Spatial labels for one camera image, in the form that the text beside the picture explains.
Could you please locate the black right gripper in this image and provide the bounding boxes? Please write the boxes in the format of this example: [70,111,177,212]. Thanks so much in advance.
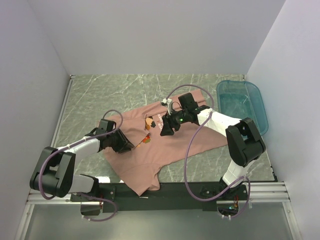
[160,108,189,137]

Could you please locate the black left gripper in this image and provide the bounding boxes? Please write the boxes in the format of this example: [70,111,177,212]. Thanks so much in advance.
[107,128,134,153]

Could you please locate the pink t-shirt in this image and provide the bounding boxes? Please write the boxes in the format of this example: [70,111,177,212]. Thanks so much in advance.
[103,102,227,196]

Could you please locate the teal translucent plastic basin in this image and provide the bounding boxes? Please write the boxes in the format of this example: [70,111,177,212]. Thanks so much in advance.
[216,80,269,136]

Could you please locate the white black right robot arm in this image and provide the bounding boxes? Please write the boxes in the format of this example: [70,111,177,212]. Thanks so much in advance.
[160,92,266,200]

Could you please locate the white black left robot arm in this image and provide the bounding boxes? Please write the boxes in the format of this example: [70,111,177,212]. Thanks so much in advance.
[29,119,134,201]

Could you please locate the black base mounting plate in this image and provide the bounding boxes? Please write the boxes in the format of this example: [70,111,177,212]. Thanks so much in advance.
[70,181,248,212]

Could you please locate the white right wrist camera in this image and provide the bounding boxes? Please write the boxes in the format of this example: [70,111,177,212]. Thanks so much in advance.
[160,98,174,116]

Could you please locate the aluminium front frame rail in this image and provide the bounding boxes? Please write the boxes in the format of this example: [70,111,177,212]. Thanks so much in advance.
[26,182,291,205]

